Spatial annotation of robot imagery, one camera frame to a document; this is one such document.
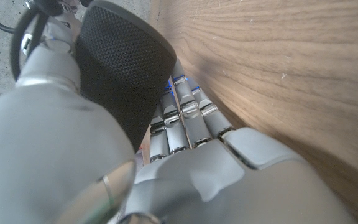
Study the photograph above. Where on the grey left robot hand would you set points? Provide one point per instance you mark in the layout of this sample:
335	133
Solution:
213	186

